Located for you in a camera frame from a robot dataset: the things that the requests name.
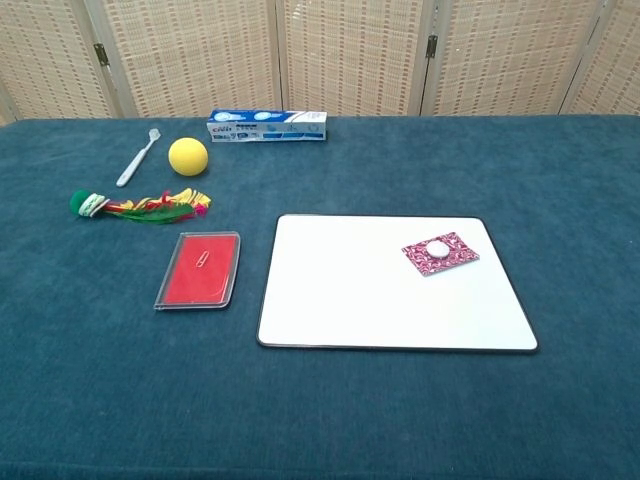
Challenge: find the colourful feather shuttlecock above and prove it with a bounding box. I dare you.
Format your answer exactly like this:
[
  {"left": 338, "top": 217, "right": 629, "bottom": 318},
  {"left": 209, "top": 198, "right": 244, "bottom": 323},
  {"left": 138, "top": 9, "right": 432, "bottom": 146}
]
[{"left": 69, "top": 187, "right": 213, "bottom": 226}]

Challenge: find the blue plush table cloth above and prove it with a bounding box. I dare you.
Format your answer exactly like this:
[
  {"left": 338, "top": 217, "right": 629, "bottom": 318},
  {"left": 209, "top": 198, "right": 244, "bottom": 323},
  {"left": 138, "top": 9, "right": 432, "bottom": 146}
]
[{"left": 0, "top": 114, "right": 640, "bottom": 480}]

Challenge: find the yellow foam ball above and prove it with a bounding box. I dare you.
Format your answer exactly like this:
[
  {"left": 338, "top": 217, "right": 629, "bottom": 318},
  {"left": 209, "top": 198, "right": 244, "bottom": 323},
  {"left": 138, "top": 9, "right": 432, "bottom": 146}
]
[{"left": 168, "top": 137, "right": 209, "bottom": 177}]

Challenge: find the woven bamboo folding screen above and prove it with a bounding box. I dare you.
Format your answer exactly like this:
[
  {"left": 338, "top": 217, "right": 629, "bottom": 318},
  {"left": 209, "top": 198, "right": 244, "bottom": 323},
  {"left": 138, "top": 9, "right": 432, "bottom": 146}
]
[{"left": 0, "top": 0, "right": 640, "bottom": 127}]

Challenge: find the white board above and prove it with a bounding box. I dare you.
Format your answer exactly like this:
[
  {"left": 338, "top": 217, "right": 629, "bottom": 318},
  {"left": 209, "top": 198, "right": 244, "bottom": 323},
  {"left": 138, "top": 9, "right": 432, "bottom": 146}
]
[{"left": 256, "top": 213, "right": 540, "bottom": 355}]

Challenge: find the blue white toothpaste box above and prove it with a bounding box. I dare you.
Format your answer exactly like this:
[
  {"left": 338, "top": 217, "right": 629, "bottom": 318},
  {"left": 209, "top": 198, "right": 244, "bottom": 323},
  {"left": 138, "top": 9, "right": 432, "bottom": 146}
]
[{"left": 206, "top": 109, "right": 328, "bottom": 144}]

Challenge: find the white toothbrush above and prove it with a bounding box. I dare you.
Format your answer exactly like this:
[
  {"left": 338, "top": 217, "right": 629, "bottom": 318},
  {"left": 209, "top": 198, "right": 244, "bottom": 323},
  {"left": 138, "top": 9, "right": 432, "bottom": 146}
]
[{"left": 115, "top": 128, "right": 162, "bottom": 188}]

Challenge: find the clear case with red lining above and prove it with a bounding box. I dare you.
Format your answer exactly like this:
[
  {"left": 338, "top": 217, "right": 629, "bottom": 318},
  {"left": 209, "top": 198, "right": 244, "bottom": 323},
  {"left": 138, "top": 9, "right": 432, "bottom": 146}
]
[{"left": 153, "top": 230, "right": 242, "bottom": 312}]

